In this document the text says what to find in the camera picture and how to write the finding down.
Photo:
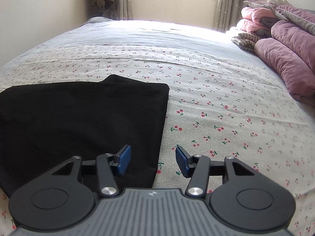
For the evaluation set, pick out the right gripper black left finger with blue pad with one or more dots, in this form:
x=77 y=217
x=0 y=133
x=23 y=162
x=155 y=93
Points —
x=68 y=193

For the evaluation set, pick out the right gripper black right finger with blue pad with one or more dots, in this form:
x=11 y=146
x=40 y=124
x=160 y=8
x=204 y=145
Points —
x=237 y=195

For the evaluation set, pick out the black pants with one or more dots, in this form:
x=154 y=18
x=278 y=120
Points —
x=43 y=125

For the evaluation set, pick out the cherry print bed sheet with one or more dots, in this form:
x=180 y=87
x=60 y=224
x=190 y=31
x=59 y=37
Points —
x=222 y=101

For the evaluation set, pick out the pink quilt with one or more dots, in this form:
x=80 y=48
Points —
x=284 y=47

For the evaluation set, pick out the striped grey cloth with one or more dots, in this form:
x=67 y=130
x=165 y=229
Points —
x=245 y=41

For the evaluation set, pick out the grey folded blanket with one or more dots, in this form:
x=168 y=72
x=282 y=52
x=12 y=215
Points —
x=284 y=11

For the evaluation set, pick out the grey patterned curtain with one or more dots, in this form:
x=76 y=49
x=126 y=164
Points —
x=227 y=14

